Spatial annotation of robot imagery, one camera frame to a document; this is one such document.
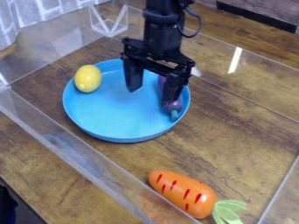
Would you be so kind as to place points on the yellow toy lemon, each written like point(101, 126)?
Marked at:
point(87, 78)

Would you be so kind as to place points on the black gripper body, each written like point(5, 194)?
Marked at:
point(157, 52)

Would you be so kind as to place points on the blue round tray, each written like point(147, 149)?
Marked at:
point(115, 114)

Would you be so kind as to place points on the clear acrylic enclosure wall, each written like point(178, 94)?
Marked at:
point(237, 141)

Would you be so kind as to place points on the purple toy eggplant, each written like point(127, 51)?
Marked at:
point(173, 108)

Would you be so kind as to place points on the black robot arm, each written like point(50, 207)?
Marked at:
point(163, 5)

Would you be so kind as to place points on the orange toy carrot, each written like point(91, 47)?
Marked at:
point(196, 197)

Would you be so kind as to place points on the clear acrylic corner bracket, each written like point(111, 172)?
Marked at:
point(106, 26)

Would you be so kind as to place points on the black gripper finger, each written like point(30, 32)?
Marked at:
point(134, 75)
point(173, 90)

